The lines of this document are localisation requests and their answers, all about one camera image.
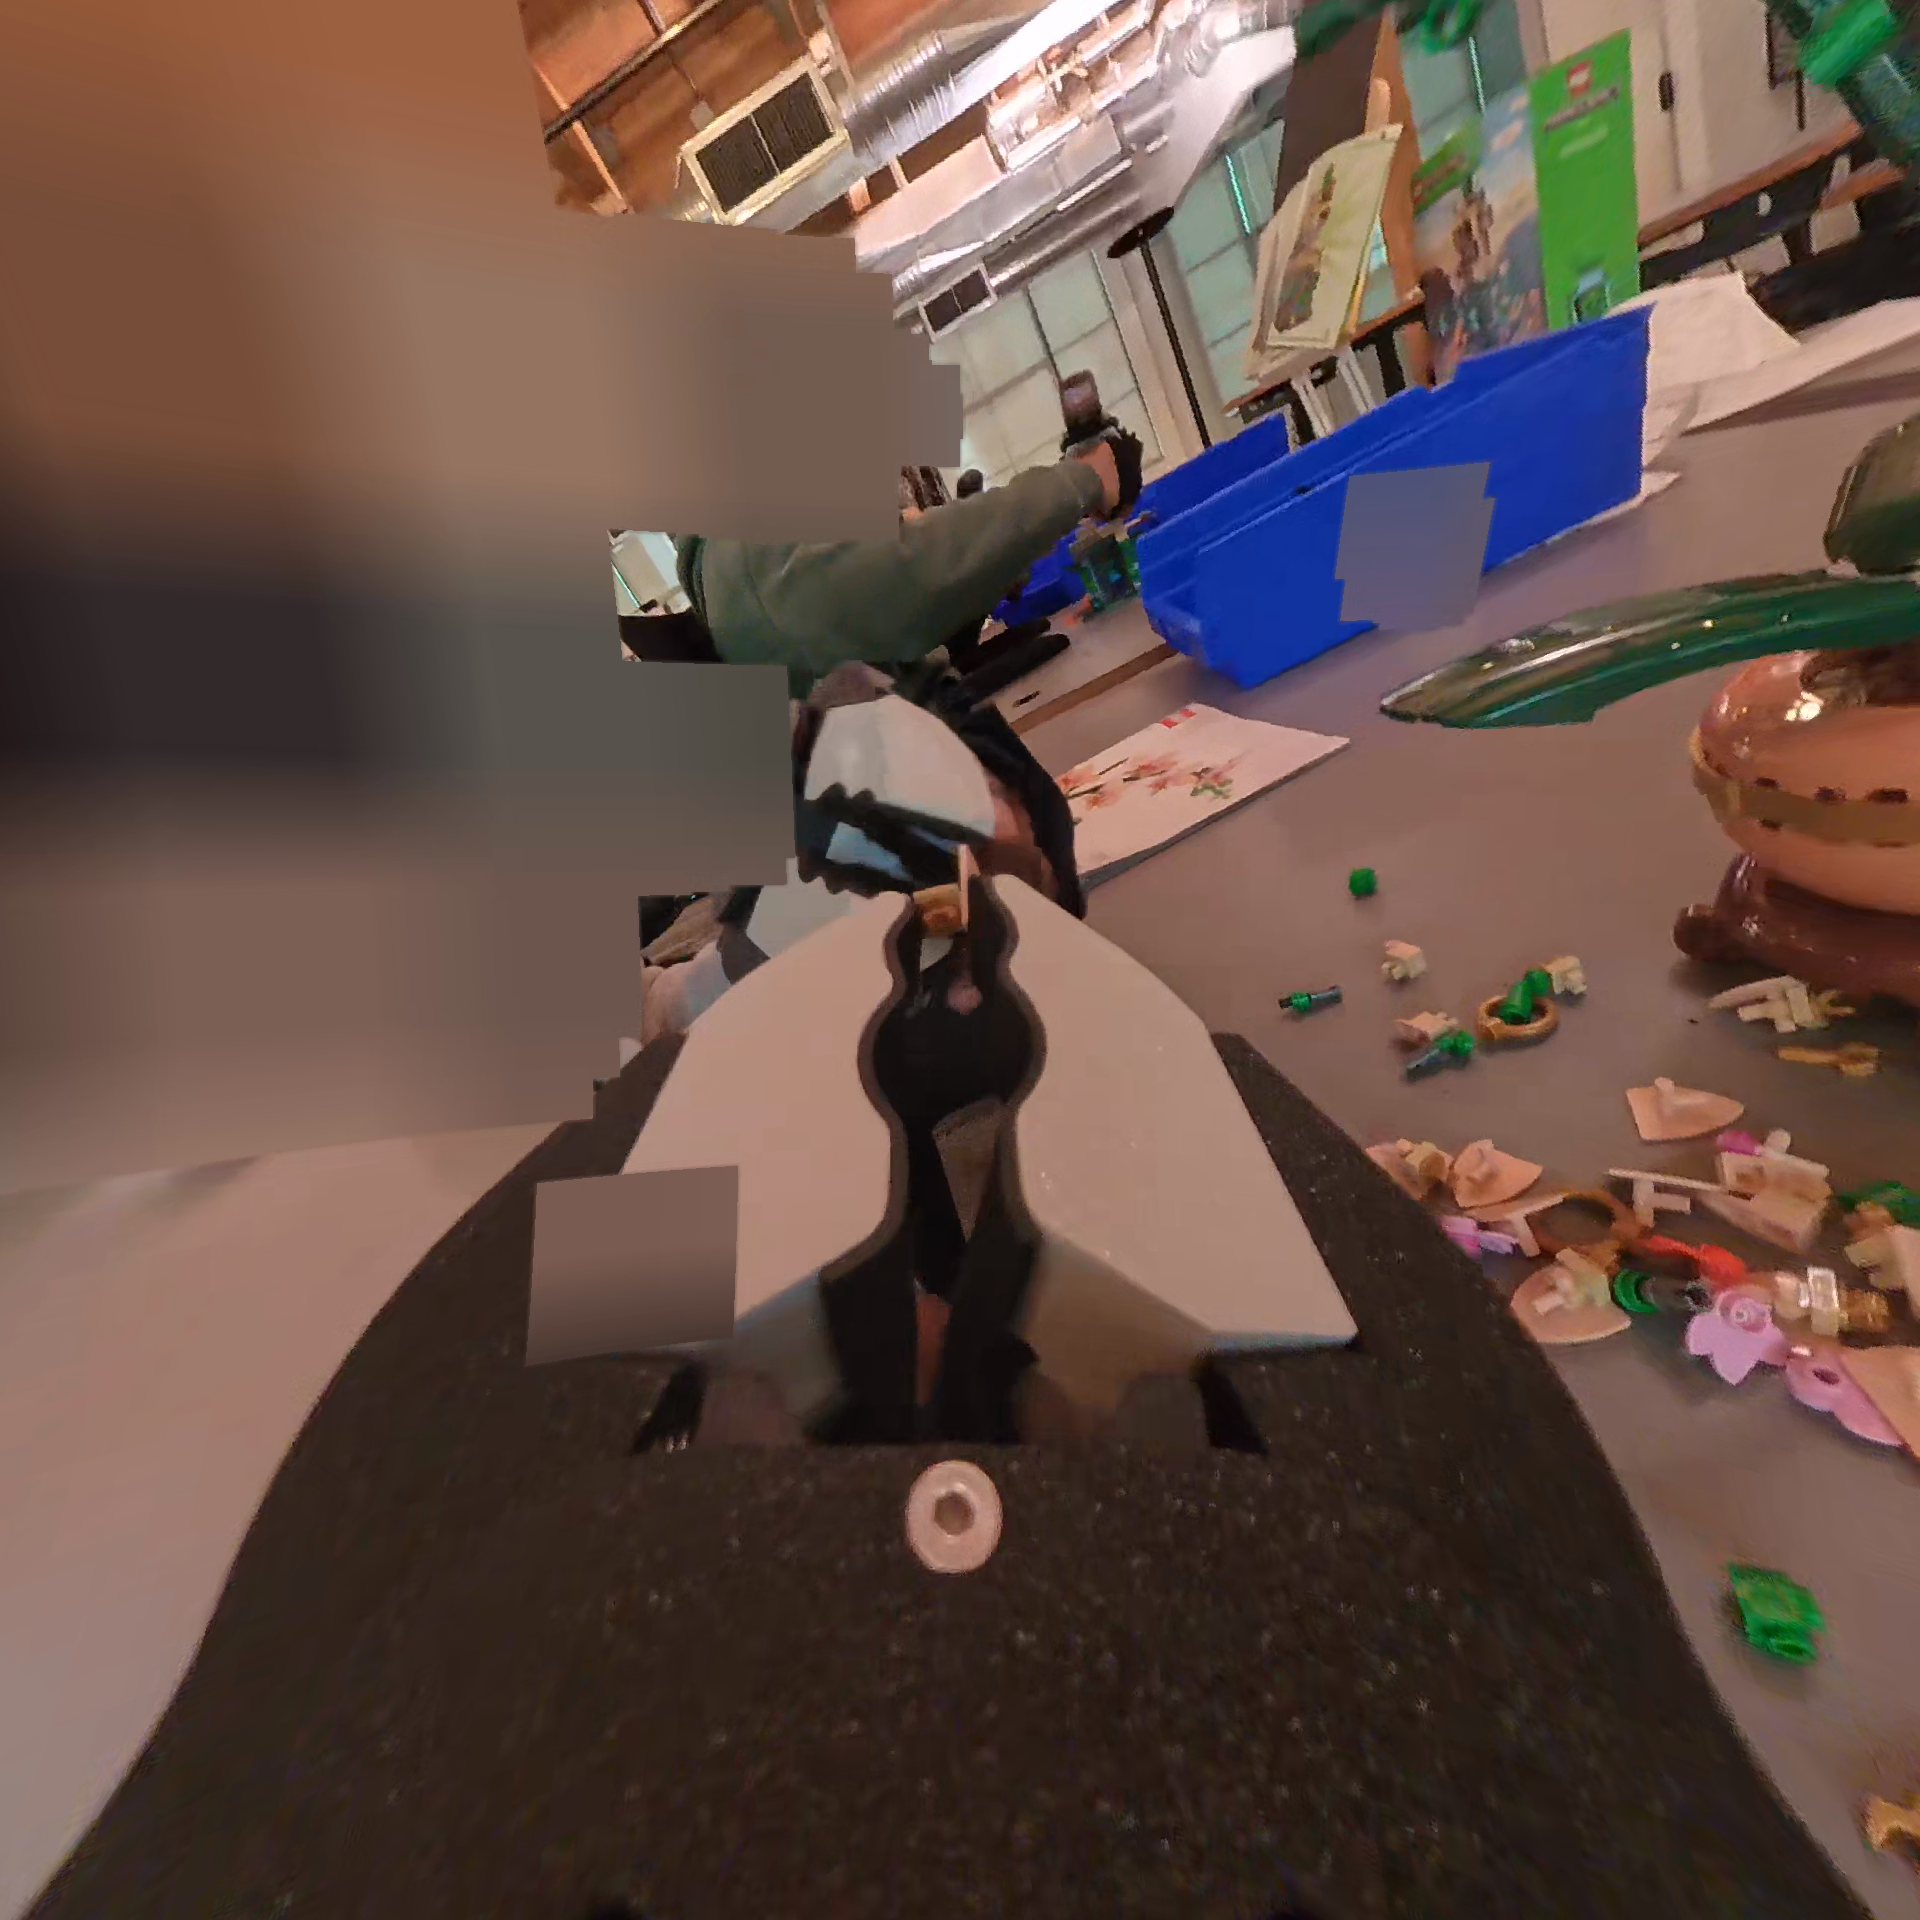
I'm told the green toy set box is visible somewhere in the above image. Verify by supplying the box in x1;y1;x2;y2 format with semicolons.
1417;29;1642;377

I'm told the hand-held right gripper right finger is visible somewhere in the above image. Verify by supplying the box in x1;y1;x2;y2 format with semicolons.
959;877;1360;1413

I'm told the white paper bag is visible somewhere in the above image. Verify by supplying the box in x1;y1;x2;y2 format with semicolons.
1635;269;1920;490

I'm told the green toy brick build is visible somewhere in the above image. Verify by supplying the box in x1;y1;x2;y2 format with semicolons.
1072;516;1155;618

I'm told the toy brick potted plant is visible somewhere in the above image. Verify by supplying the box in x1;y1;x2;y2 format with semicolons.
1380;0;1920;1038

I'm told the large blue plastic bin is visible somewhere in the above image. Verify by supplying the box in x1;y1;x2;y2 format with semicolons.
1136;299;1658;692

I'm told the green leaf brick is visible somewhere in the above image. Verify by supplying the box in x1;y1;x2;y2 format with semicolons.
1727;1563;1830;1665

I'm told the ceiling air vent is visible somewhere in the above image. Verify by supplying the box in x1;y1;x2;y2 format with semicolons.
682;59;841;226

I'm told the person's white shirt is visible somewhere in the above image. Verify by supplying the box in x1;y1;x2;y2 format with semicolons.
0;1125;633;1893

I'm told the wooden background table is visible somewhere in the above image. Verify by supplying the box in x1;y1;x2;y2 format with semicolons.
1640;127;1920;287

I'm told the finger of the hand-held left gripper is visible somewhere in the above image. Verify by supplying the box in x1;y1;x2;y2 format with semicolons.
816;823;966;897
801;698;1002;842

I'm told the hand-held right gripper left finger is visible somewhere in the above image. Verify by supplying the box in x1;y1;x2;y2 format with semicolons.
619;897;922;1439

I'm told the flower instruction booklet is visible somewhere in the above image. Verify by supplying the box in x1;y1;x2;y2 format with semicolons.
1050;701;1353;890

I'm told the another person's forearm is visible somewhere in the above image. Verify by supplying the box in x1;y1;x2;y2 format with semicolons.
674;461;1114;676

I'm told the leaning picture board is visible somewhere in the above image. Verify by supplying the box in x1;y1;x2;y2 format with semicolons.
1246;127;1403;385

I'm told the black floor lamp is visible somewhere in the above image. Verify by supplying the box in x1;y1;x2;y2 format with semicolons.
1112;211;1217;453

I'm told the pile of small toy bricks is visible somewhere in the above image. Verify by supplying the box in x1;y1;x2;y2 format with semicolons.
1358;922;1920;1455

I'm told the silver air duct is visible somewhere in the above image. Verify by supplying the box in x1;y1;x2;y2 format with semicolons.
832;23;1081;173

